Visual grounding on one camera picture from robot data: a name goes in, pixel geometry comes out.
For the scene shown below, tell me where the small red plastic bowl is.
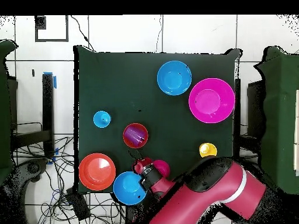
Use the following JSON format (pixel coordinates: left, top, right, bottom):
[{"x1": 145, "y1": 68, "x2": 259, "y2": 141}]
[{"x1": 122, "y1": 122, "x2": 150, "y2": 149}]

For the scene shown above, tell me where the purple plastic cup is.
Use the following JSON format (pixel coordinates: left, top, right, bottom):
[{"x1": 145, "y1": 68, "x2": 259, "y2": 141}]
[{"x1": 124, "y1": 125, "x2": 146, "y2": 144}]

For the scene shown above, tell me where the small magenta plastic bowl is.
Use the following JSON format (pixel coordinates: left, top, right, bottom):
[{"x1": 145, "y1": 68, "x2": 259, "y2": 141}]
[{"x1": 152, "y1": 159, "x2": 171, "y2": 178}]

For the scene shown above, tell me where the blue plastic bowl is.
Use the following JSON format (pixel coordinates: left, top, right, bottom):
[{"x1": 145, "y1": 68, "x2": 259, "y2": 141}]
[
  {"x1": 112, "y1": 170, "x2": 147, "y2": 206},
  {"x1": 157, "y1": 60, "x2": 193, "y2": 96}
]

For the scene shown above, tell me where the large orange-red plastic bowl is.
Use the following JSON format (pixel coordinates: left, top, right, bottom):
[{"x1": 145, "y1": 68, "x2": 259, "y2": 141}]
[{"x1": 78, "y1": 152, "x2": 117, "y2": 191}]

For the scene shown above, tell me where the blue plastic cup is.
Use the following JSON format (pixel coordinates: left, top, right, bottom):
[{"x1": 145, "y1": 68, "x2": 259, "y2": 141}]
[{"x1": 92, "y1": 110, "x2": 112, "y2": 129}]

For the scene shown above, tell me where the dark green table cloth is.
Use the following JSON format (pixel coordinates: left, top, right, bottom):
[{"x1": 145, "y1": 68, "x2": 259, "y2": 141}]
[{"x1": 73, "y1": 45, "x2": 242, "y2": 195}]

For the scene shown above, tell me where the yellow plastic cup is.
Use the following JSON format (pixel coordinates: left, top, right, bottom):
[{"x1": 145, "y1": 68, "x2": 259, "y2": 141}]
[{"x1": 199, "y1": 142, "x2": 218, "y2": 158}]

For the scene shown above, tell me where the black power adapter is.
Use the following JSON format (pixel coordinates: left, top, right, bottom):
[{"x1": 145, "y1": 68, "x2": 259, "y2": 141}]
[{"x1": 65, "y1": 187, "x2": 91, "y2": 221}]

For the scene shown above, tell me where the large pink plastic bowl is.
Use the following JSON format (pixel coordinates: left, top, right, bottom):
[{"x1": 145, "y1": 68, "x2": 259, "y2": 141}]
[{"x1": 188, "y1": 77, "x2": 236, "y2": 124}]

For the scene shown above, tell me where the grey stand base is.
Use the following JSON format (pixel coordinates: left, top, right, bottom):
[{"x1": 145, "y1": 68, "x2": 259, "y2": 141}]
[{"x1": 2, "y1": 157, "x2": 50, "y2": 224}]

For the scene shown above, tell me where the blue tape strip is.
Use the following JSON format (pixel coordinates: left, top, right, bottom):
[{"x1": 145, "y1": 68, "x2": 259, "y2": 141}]
[{"x1": 43, "y1": 71, "x2": 57, "y2": 90}]

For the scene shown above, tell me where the green-clothed side table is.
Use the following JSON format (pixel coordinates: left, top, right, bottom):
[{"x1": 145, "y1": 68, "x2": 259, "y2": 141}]
[
  {"x1": 0, "y1": 39, "x2": 19, "y2": 186},
  {"x1": 253, "y1": 45, "x2": 299, "y2": 199}
]

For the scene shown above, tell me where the tangle of black cables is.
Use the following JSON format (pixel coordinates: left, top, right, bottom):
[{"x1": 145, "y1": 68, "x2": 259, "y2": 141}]
[{"x1": 11, "y1": 121, "x2": 127, "y2": 224}]

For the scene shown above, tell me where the black floor cable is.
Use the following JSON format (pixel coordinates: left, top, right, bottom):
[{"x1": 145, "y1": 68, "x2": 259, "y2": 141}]
[{"x1": 70, "y1": 15, "x2": 96, "y2": 53}]

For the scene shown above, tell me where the black square floor frame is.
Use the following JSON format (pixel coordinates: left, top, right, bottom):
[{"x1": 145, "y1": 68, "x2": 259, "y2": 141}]
[{"x1": 34, "y1": 15, "x2": 70, "y2": 43}]

